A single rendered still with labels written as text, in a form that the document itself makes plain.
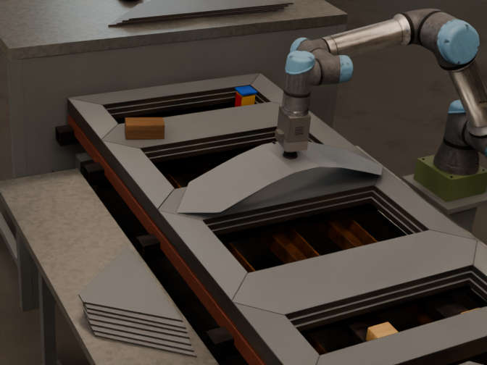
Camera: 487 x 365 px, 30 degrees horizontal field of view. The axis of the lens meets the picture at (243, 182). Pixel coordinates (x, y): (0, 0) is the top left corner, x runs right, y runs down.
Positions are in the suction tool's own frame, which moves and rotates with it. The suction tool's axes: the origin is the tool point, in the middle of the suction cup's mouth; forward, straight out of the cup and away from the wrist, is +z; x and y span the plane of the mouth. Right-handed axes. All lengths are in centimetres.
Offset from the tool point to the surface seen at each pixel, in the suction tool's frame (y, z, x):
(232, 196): 10.0, 4.1, -20.3
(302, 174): -6.1, 9.2, 7.5
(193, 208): 8.2, 7.5, -30.4
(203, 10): -95, -12, 2
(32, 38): -81, -10, -61
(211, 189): 3.5, 5.0, -24.2
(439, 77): -257, 97, 215
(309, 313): 55, 11, -16
